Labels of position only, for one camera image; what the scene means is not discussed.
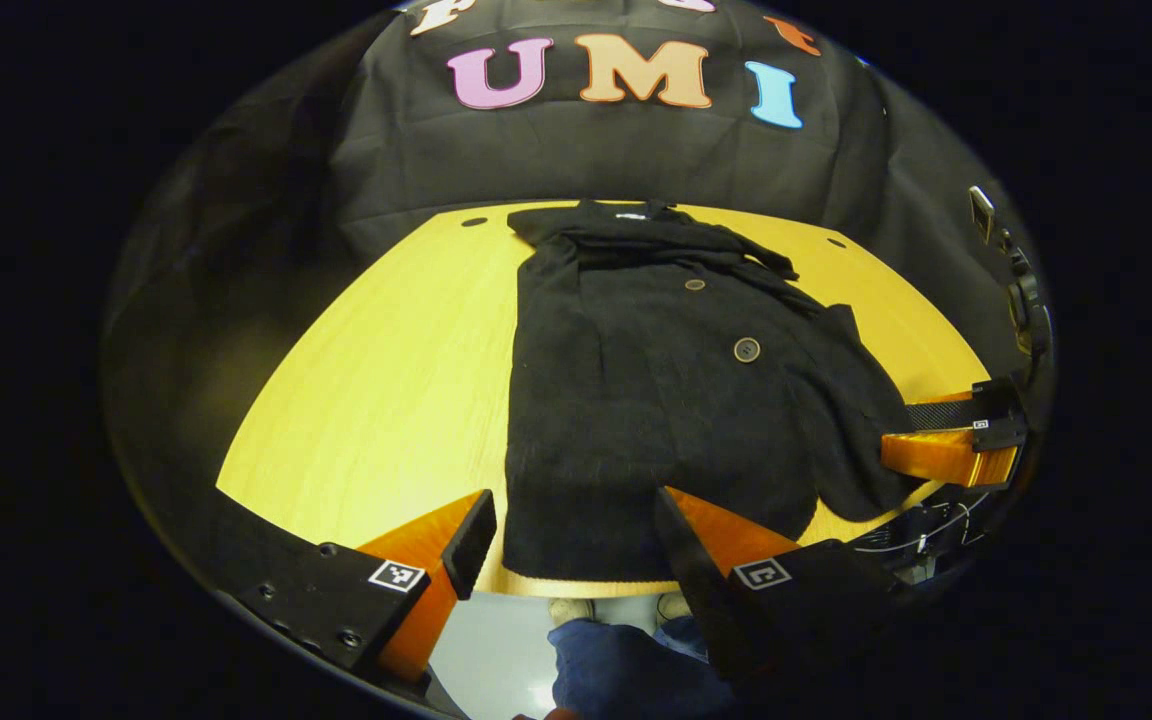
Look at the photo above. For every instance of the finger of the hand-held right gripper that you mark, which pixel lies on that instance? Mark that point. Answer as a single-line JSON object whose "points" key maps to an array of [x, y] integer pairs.
{"points": [[936, 414], [936, 458]]}

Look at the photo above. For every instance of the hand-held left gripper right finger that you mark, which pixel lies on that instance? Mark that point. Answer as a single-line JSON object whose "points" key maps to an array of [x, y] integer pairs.
{"points": [[691, 580]]}

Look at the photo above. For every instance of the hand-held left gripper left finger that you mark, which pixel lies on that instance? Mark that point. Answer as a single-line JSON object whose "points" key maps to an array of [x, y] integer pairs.
{"points": [[471, 545]]}

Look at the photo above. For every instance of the black buttoned jacket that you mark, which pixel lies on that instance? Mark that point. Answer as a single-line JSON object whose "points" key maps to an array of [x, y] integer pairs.
{"points": [[656, 420]]}

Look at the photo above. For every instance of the white shoe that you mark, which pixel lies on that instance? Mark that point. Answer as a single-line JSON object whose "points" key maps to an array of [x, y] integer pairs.
{"points": [[674, 603], [571, 608]]}

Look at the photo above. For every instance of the person's blue jeans legs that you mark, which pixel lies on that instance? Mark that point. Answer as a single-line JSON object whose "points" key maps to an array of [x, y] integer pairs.
{"points": [[626, 670]]}

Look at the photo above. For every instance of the black backdrop cloth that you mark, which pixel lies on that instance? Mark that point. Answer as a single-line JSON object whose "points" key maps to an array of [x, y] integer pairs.
{"points": [[636, 150]]}

